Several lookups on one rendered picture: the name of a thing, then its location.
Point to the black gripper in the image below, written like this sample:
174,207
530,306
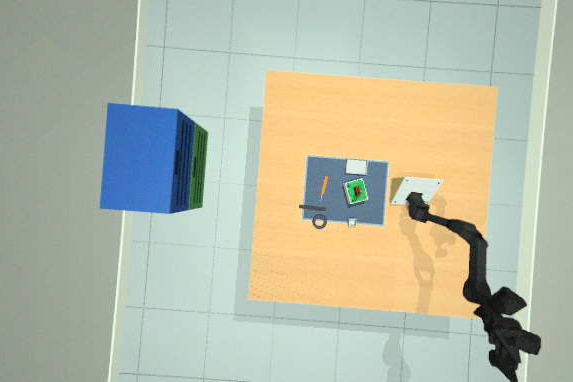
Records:
504,333

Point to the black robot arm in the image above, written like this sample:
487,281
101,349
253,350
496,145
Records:
476,288

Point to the blue work mat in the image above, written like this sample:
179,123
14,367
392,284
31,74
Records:
367,212

